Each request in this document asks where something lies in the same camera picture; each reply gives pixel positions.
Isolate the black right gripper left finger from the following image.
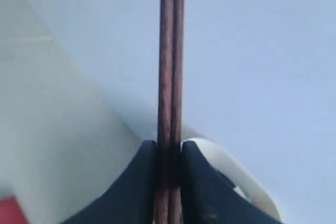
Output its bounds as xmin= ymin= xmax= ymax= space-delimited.
xmin=64 ymin=140 xmax=157 ymax=224

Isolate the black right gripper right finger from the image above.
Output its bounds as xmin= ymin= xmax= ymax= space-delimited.
xmin=180 ymin=140 xmax=283 ymax=224

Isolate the red tablecloth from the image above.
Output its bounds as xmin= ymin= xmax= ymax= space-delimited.
xmin=0 ymin=196 xmax=29 ymax=224

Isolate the cream plastic storage bin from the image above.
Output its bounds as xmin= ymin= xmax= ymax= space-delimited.
xmin=181 ymin=136 xmax=283 ymax=224

